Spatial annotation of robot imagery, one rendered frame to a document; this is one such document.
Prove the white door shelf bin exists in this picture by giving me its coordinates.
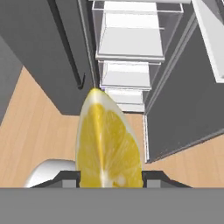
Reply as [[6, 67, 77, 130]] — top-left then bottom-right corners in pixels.
[[191, 0, 224, 84]]

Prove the yellow lemon wedge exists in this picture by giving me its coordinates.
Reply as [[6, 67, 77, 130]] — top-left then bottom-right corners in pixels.
[[75, 87, 144, 189]]

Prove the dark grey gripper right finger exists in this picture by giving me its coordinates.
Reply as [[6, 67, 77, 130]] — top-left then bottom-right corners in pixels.
[[141, 170, 193, 189]]

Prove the open grey fridge door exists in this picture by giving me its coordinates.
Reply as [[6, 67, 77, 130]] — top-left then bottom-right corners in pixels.
[[143, 11, 224, 165]]

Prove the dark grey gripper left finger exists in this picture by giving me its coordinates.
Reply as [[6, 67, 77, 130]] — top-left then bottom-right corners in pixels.
[[31, 170, 81, 189]]

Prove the white fridge shelf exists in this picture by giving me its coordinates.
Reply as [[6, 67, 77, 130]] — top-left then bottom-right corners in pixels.
[[91, 0, 185, 63], [104, 88, 146, 114], [97, 60, 162, 91]]

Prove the dark grey fridge door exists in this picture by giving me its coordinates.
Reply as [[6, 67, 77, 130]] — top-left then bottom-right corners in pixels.
[[0, 0, 97, 116]]

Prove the white rounded robot part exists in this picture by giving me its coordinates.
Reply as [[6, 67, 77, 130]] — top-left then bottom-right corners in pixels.
[[24, 158, 77, 188]]

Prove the black fridge door handle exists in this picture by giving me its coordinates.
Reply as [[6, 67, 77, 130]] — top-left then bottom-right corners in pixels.
[[46, 0, 86, 90]]

